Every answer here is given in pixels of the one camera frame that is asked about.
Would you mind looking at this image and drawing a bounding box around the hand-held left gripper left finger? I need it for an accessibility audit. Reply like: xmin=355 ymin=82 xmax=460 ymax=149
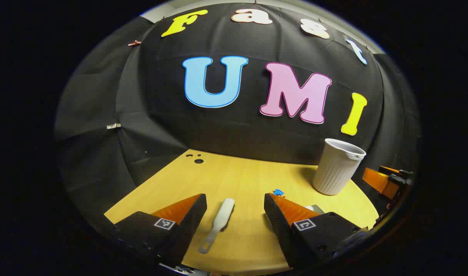
xmin=104 ymin=194 xmax=208 ymax=269

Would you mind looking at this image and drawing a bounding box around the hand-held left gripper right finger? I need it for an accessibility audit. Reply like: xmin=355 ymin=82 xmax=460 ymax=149
xmin=264 ymin=193 xmax=369 ymax=269

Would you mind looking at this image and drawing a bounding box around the small white broom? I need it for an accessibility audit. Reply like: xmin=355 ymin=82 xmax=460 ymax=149
xmin=198 ymin=198 xmax=235 ymax=254

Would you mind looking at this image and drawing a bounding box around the white ribbed garbage bin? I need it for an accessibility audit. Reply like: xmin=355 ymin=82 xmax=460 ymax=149
xmin=312 ymin=138 xmax=367 ymax=196

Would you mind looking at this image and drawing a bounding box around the yellow wooden desktop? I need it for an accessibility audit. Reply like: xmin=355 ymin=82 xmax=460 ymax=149
xmin=104 ymin=149 xmax=379 ymax=276

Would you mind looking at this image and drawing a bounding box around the black backdrop cloth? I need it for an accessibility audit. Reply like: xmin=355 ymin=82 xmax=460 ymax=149
xmin=54 ymin=2 xmax=422 ymax=230

